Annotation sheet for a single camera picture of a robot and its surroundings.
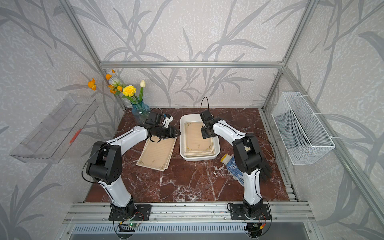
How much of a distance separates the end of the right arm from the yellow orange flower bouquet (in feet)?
1.44

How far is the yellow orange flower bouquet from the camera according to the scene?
2.84 ft

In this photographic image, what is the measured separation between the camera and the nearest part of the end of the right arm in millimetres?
715
